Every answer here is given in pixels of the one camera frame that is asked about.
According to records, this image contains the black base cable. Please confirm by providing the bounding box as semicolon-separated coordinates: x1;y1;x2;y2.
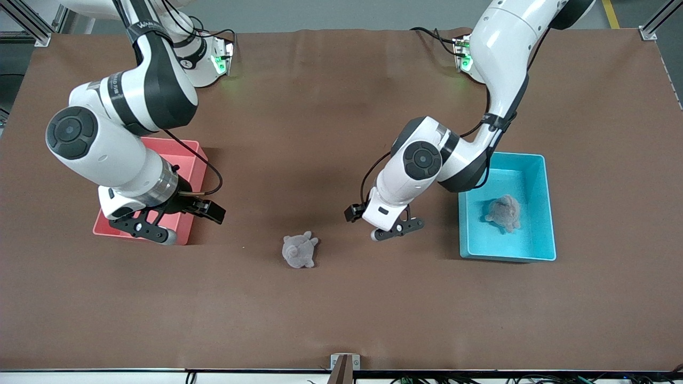
410;27;460;57
203;26;237;57

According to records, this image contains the grey metal bracket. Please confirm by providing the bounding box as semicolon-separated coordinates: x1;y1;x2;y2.
330;354;361;371

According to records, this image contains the blue plastic box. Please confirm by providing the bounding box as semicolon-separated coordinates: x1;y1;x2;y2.
458;152;557;263

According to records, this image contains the upright aluminium frame profile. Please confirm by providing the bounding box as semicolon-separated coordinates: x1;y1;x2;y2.
51;4;69;34

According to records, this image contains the right arm base connector plate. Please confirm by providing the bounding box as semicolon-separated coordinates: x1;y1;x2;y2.
211;36;235;76

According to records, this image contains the grey plush toy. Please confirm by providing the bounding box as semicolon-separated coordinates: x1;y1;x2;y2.
282;231;320;269
485;195;522;234

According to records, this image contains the brown post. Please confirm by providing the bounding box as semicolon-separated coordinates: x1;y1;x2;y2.
327;355;354;384

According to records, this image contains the black left base cable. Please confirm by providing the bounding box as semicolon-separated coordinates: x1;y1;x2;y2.
410;27;460;57

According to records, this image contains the black right base cable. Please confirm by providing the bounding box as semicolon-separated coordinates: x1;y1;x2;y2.
203;26;237;57

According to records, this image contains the brown table mat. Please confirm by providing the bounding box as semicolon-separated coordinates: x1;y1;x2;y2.
0;28;683;371

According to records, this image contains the left arm base connector plate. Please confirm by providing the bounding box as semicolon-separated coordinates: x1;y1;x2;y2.
452;35;473;73

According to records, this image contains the aluminium frame profile with foot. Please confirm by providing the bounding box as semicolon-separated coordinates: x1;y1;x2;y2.
0;0;53;47
640;0;683;41

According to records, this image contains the pink plastic box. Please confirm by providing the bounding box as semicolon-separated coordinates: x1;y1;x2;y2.
92;138;209;246

